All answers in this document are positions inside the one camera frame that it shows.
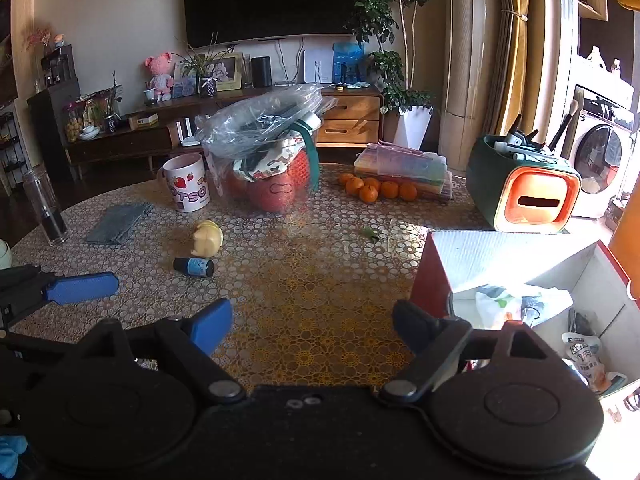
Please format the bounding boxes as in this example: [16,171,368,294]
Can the black cabinet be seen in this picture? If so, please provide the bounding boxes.
[27,79,82,182]

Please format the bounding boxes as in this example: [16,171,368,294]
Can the pile of tangerines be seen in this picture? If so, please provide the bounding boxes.
[338,172,419,205]

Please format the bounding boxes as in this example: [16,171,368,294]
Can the clear plastic bag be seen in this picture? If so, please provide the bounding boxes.
[194,84,337,183]

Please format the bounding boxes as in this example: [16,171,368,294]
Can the white planter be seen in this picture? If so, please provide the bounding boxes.
[393,104,434,151]

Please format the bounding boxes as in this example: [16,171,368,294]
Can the wire rack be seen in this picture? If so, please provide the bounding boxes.
[0,110,24,197]

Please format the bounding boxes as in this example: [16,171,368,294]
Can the circle-patterned desktop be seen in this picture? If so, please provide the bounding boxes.
[10,162,493,391]

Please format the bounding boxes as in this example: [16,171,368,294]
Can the dark wooden tv console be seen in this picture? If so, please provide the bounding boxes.
[65,91,263,182]

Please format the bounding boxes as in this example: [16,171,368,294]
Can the clear glass bottle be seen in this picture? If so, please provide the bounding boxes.
[22,164,70,247]

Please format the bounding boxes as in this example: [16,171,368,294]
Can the black speaker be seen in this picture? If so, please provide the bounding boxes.
[250,55,273,89]

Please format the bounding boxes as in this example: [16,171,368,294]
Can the washing machine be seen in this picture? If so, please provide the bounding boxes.
[569,84,637,219]

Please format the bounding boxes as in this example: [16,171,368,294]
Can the light wooden drawer cabinet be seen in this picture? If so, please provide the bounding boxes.
[315,86,385,149]

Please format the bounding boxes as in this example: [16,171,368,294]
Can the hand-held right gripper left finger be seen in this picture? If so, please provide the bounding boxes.
[75,299,247,405]

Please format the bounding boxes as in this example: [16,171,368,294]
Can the small potted plant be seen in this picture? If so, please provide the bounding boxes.
[82,72,124,134]

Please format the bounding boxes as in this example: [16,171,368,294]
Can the green orange storage box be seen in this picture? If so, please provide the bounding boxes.
[465,132,582,234]

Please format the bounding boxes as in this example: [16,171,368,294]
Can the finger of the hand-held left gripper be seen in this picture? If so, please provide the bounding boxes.
[0,331,92,361]
[0,265,120,328]

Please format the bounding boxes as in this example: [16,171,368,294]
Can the black television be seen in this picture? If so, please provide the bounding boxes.
[182,0,369,50]

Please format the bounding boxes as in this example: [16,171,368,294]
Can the pink strawberry mug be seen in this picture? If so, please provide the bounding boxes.
[157,153,210,213]

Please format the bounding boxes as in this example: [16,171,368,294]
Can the black coffee machine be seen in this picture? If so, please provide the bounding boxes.
[40,44,76,89]

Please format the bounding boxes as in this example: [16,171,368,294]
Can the grey cloth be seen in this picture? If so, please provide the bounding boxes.
[85,203,154,246]

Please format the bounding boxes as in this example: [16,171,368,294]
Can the photo frame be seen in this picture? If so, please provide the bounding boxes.
[207,52,245,92]

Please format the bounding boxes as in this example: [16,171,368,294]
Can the pink flowers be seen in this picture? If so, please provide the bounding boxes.
[25,27,54,56]

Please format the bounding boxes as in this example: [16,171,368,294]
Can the small dark bottle blue label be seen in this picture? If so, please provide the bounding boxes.
[172,257,216,278]

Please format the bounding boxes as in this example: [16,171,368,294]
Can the yellow figurine toy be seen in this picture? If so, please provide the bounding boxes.
[192,219,225,257]

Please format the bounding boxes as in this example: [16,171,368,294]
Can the white router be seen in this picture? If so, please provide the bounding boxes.
[303,47,335,85]

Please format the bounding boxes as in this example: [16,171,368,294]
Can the colourful clear organizer boxes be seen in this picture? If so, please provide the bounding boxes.
[353,142,454,201]

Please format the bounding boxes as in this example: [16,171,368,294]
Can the pink plush doll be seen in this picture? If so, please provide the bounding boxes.
[144,52,174,102]

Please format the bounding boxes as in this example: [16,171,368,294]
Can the orange snack packet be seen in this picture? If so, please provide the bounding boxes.
[560,332,610,394]

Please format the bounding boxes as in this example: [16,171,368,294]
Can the white plastic bag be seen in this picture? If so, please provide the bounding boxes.
[474,283,574,332]

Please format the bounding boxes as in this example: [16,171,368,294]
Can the glass snack jar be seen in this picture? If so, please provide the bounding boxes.
[62,102,85,144]

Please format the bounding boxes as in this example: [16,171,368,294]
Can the red knit basket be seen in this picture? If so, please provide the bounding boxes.
[231,149,314,214]

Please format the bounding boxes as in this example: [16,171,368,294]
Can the tall potted tree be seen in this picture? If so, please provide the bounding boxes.
[344,0,441,113]

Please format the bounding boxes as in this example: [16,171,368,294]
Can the yellow curtain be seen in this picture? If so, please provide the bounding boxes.
[494,0,532,137]

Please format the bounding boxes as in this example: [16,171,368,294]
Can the grassy plant in vase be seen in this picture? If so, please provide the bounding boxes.
[175,34,234,99]

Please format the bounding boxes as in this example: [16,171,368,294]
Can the red cardboard box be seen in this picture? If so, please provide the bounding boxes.
[410,229,640,413]

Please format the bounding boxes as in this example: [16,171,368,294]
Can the makeup brush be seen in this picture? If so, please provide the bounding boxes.
[547,98,580,154]

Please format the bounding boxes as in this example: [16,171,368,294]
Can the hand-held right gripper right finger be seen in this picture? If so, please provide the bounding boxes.
[378,299,561,405]

